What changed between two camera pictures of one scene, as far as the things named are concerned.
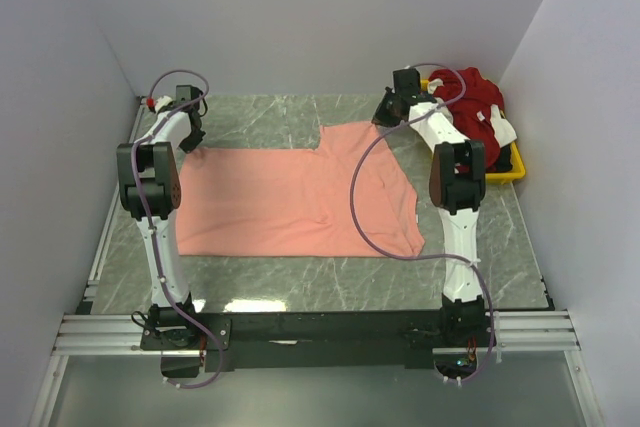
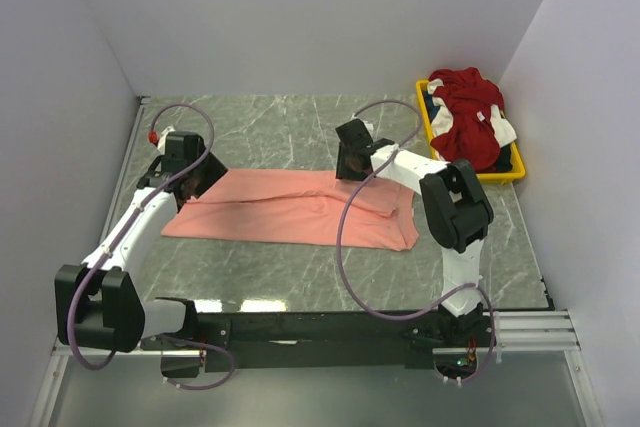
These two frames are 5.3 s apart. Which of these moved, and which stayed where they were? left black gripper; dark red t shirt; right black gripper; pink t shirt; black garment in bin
Moved: pink t shirt; left black gripper; right black gripper
Stayed: black garment in bin; dark red t shirt
